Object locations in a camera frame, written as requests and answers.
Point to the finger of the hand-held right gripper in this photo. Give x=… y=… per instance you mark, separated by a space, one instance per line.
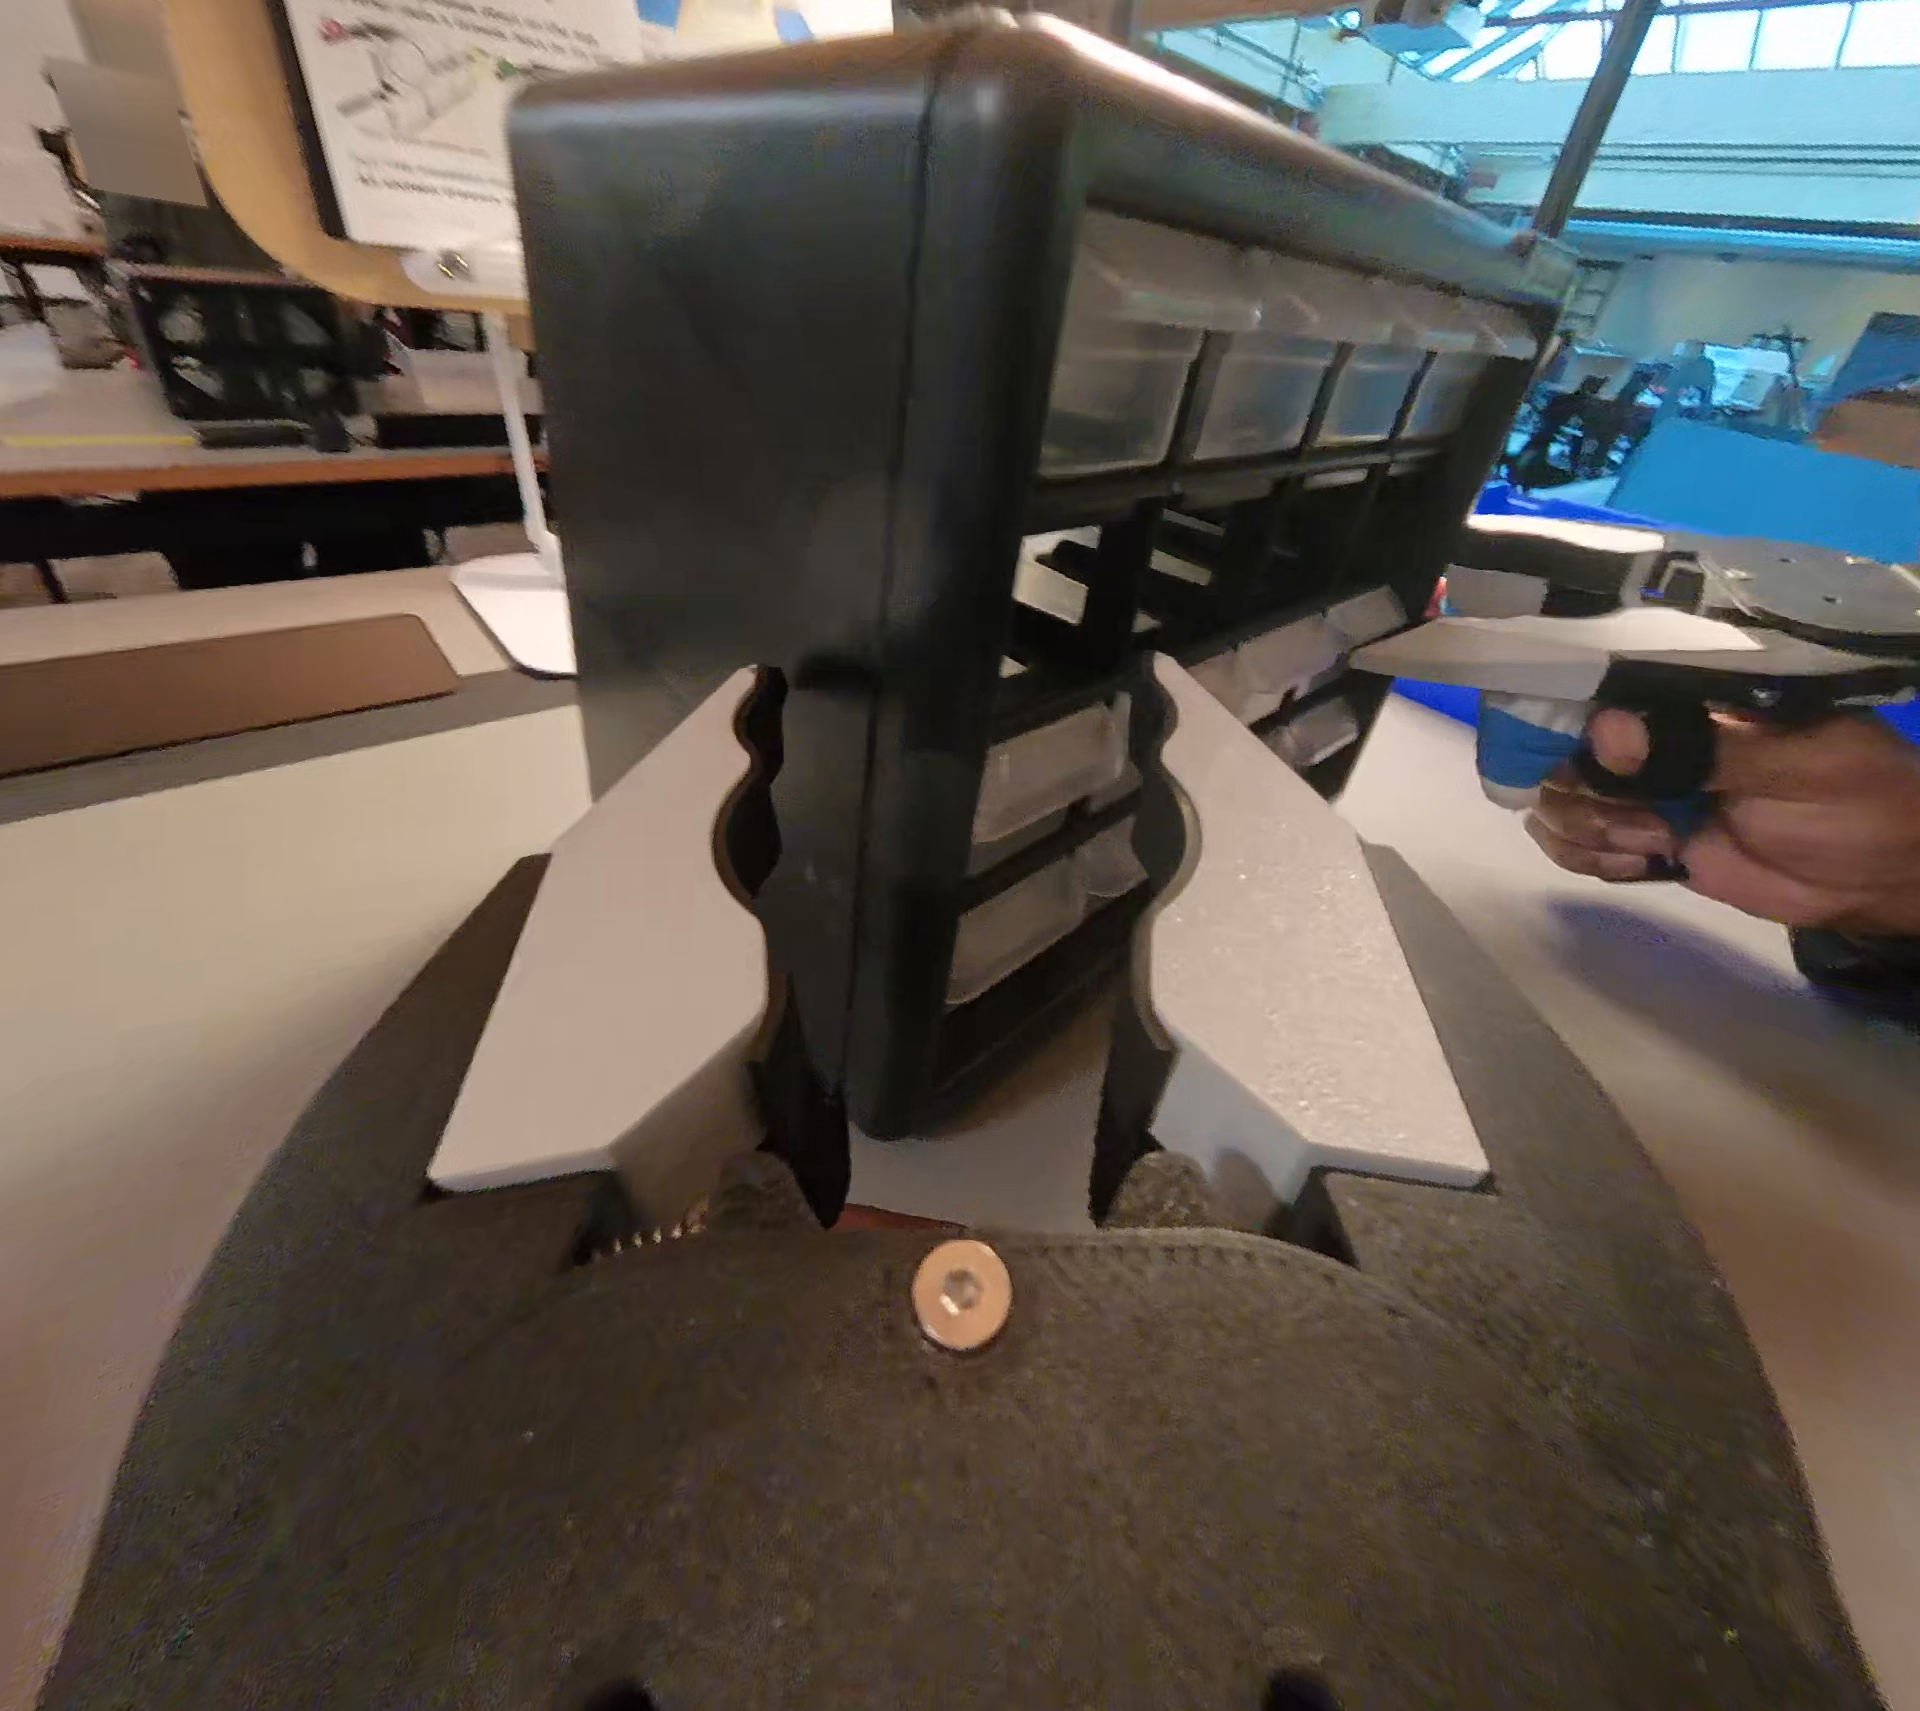
x=1531 y=658
x=1560 y=548

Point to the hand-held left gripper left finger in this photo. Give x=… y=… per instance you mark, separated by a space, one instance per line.
x=630 y=962

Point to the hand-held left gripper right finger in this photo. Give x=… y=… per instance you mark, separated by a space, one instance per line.
x=1291 y=976

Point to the black drawer cabinet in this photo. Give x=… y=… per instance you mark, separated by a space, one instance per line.
x=751 y=390

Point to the set of clear plastic drawers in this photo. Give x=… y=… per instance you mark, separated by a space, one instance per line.
x=1119 y=376

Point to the person's right hand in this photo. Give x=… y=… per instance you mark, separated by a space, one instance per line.
x=1815 y=826

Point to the blue board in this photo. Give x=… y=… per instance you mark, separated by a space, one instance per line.
x=1770 y=488

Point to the white stand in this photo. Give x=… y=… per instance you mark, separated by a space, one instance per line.
x=524 y=586

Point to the brown cardboard sheet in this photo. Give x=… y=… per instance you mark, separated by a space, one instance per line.
x=210 y=692

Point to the black metal pole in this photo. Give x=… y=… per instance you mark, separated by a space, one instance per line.
x=1634 y=16

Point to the wooden workbench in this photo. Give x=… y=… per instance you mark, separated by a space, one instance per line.
x=225 y=466

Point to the black crate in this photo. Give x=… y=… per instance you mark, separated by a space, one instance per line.
x=241 y=346

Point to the curved wooden board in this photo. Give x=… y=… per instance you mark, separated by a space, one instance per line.
x=225 y=90

